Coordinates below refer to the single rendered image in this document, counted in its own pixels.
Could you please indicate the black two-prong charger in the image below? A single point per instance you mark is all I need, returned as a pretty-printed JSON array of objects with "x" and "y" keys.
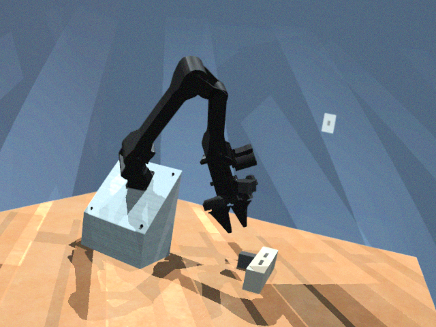
[{"x": 244, "y": 259}]

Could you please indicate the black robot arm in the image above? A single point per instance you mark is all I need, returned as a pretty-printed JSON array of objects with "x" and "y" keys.
[{"x": 189, "y": 79}]

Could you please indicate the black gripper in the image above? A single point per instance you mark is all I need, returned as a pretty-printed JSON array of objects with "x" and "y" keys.
[{"x": 218, "y": 204}]

